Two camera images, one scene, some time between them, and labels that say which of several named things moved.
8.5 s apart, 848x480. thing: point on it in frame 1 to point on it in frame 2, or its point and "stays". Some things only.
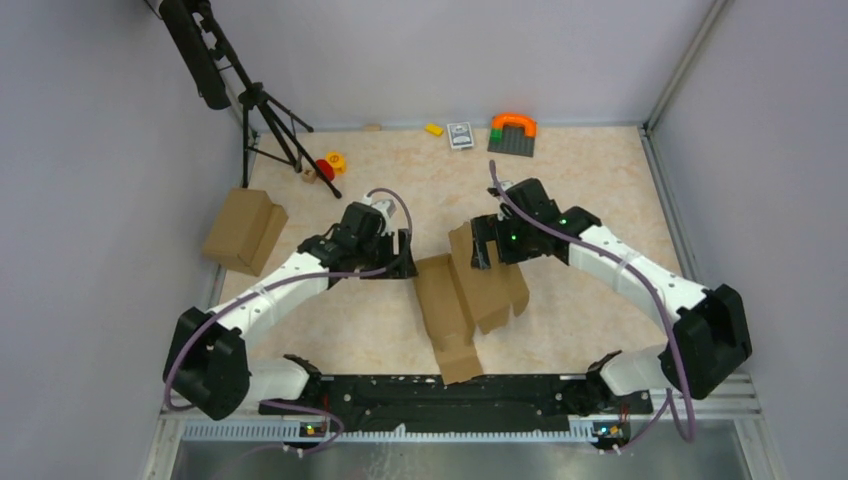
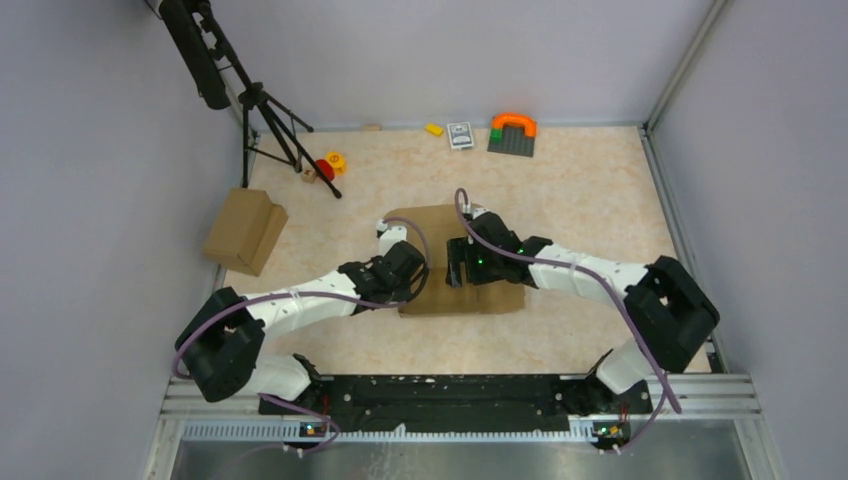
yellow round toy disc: (337, 160) stays
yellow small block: (434, 129) stays
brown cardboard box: (456, 298) to (429, 227)
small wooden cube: (309, 176) stays
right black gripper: (489, 228) to (461, 250)
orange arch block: (529, 124) stays
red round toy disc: (326, 169) stays
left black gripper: (404, 268) to (404, 293)
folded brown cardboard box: (246, 230) stays
